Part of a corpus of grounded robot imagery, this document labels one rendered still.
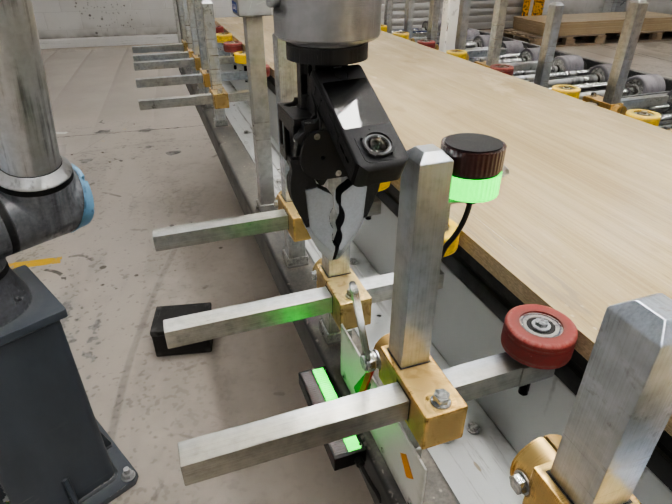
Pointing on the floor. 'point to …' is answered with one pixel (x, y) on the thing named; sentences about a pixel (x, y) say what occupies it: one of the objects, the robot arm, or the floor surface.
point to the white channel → (449, 25)
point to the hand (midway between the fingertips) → (335, 252)
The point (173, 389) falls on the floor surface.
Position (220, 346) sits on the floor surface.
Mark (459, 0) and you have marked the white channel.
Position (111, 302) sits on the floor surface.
